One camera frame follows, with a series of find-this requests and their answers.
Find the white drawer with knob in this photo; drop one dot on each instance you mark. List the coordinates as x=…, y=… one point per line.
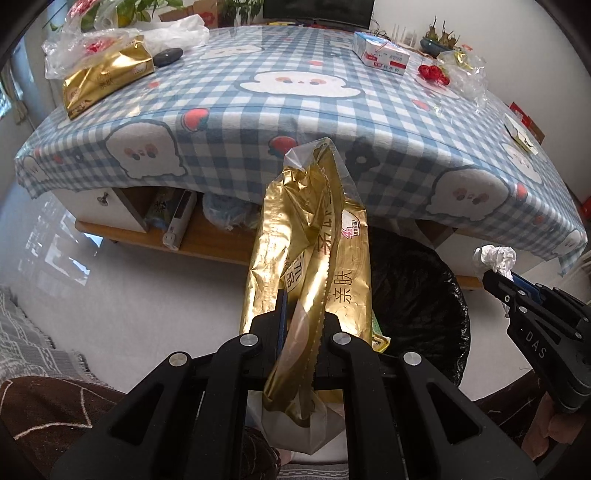
x=115, y=207

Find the small bonsai planter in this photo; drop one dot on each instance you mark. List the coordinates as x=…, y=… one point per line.
x=434, y=46

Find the black oval object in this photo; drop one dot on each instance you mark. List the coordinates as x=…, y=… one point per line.
x=167, y=57

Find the gold tissue pack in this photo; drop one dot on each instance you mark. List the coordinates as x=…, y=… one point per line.
x=101, y=76

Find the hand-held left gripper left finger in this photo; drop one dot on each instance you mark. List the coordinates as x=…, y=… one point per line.
x=283, y=323

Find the wooden coffee table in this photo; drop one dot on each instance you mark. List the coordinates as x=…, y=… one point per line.
x=207, y=240

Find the gold tissue wrapper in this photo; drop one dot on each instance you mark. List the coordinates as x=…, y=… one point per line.
x=300, y=221

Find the person's left leg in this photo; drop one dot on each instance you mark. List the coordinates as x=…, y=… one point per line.
x=46, y=410

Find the white tissue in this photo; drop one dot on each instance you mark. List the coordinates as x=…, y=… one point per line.
x=494, y=258

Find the blue plastic bag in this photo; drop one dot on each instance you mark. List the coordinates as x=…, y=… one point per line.
x=226, y=210

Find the blue checked tablecloth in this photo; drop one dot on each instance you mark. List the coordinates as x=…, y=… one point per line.
x=277, y=120

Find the black lined trash bin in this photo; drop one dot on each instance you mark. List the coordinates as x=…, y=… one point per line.
x=415, y=286

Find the red tassel ornament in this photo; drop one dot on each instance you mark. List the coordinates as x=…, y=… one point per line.
x=434, y=74

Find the person's right hand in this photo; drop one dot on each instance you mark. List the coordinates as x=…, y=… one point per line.
x=545, y=429

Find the potted green plant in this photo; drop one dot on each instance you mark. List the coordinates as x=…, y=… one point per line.
x=134, y=9
x=240, y=8

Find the person's right leg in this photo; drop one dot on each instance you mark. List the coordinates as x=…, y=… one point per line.
x=503, y=406

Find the red white medicine box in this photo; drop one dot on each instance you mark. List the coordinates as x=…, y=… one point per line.
x=381, y=53

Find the person's leg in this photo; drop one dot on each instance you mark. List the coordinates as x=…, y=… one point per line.
x=503, y=406
x=46, y=410

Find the black monitor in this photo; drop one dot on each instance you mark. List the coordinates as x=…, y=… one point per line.
x=318, y=9

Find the colourful box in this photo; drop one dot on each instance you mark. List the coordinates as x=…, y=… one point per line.
x=161, y=212

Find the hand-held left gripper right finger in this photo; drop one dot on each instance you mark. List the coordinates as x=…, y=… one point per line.
x=330, y=323

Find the clear crumpled wrapper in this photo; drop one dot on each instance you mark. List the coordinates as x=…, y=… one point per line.
x=466, y=76

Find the yellow black packet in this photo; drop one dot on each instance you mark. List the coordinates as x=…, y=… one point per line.
x=521, y=134

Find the white power strip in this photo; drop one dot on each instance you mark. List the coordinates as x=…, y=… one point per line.
x=178, y=221

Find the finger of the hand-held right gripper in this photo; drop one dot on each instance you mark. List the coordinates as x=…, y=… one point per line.
x=531, y=285
x=501, y=290

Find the cardboard box red print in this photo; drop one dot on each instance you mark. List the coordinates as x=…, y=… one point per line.
x=203, y=9

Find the grey patterned rug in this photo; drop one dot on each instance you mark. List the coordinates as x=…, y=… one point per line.
x=27, y=337

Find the clear plastic bag red print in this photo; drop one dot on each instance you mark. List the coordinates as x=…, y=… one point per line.
x=64, y=46

